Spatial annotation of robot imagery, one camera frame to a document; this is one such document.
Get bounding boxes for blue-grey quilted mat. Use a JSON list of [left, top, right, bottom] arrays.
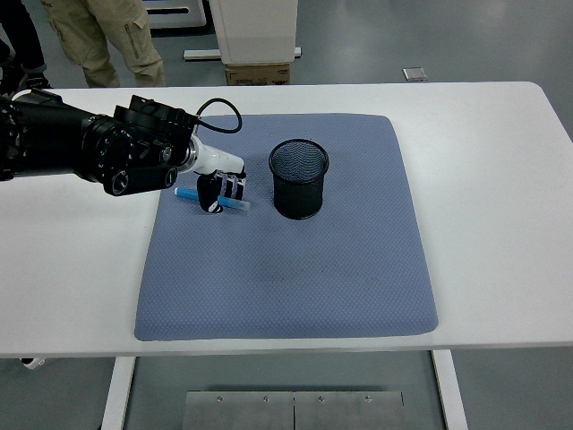
[[133, 114, 440, 343]]

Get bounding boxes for white floor bar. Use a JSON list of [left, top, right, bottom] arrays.
[[183, 46, 304, 62]]

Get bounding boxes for white machine with dark slot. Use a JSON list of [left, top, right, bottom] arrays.
[[141, 0, 212, 35]]

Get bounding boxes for person in khaki trousers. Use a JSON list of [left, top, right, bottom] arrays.
[[39, 0, 167, 89]]

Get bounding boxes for white table leg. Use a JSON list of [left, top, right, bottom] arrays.
[[431, 348, 469, 430], [98, 356, 136, 430]]

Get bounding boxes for blue marker with clear cap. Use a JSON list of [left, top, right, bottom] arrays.
[[173, 186, 252, 213]]

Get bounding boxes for grey metal plate with screws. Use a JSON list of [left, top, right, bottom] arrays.
[[293, 391, 405, 430], [182, 391, 295, 430]]

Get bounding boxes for black mesh pen holder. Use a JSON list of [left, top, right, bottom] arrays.
[[268, 138, 330, 220]]

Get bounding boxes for brown cardboard box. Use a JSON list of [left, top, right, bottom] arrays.
[[224, 62, 292, 87]]

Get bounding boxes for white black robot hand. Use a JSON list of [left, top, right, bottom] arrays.
[[195, 139, 248, 215]]

